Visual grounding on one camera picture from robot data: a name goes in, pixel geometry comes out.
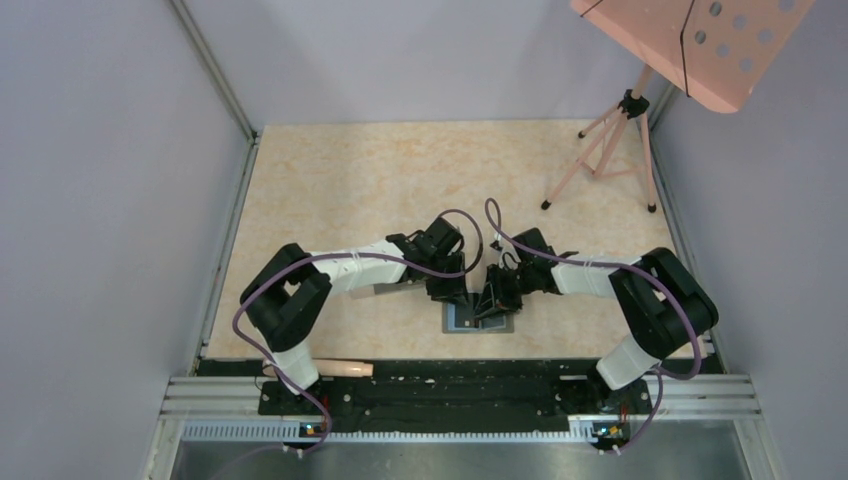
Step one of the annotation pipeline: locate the grey card holder wallet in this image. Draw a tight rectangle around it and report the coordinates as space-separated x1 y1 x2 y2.
442 292 514 334

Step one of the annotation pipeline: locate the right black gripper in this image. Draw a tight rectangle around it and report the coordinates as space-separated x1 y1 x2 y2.
474 263 537 320

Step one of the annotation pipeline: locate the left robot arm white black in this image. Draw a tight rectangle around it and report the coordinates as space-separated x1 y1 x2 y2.
240 217 467 414

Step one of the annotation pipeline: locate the pink music stand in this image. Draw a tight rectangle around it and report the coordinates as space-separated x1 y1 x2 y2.
541 0 814 212

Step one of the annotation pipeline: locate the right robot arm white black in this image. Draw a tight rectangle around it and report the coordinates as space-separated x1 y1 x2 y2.
473 228 719 412

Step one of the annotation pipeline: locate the beige cylindrical handle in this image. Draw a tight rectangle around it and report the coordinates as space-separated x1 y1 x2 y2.
313 359 374 378

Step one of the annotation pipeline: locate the clear plastic card box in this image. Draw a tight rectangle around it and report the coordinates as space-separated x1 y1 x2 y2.
348 283 424 299

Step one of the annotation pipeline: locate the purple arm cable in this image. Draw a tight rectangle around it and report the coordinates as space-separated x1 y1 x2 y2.
231 209 486 458
484 197 704 455

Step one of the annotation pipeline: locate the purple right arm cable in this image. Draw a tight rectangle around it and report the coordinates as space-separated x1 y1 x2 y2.
484 197 704 455

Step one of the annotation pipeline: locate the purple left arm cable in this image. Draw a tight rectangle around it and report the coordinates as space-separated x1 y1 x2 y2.
231 209 486 458

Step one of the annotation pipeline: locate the black VIP card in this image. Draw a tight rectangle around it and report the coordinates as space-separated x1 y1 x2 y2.
442 304 479 333

